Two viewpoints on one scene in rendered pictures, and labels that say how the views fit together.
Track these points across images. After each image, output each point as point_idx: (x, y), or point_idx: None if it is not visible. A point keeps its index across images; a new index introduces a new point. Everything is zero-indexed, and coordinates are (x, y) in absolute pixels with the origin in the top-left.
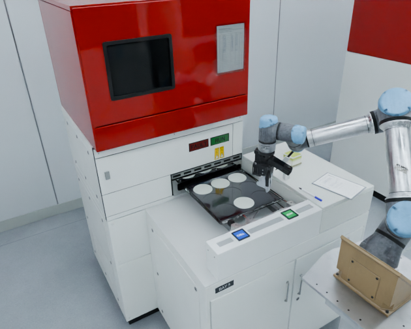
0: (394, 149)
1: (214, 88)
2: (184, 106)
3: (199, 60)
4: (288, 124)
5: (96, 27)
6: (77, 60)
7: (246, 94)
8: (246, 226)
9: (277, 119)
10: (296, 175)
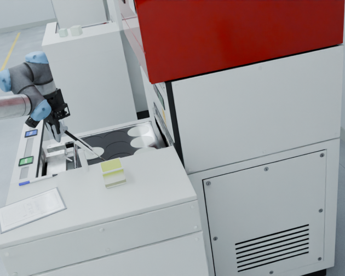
0: None
1: (133, 23)
2: (130, 28)
3: None
4: (15, 65)
5: None
6: None
7: (145, 53)
8: (38, 137)
9: (27, 59)
10: (86, 179)
